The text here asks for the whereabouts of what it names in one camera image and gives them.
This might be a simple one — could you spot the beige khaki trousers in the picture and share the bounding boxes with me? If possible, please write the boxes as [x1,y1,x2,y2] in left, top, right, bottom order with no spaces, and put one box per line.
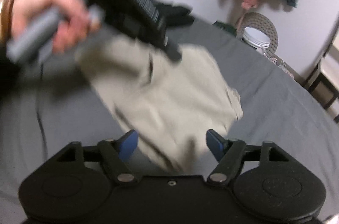
[75,35,243,172]

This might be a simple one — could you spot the person's left hand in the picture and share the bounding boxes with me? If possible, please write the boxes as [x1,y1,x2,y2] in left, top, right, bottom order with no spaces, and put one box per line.
[11,0,101,53]

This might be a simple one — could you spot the grey bed sheet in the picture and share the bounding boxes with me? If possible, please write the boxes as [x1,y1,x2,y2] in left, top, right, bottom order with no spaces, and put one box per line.
[1,20,338,223]

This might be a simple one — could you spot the folded black garment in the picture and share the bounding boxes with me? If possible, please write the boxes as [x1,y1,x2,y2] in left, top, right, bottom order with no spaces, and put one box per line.
[156,3,195,28]

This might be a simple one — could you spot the white plastic bucket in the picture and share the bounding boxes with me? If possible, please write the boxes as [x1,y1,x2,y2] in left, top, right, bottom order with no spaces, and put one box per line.
[242,27,271,49]

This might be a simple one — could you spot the white wooden chair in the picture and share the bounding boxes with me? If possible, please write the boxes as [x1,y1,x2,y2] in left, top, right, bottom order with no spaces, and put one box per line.
[304,36,338,110]

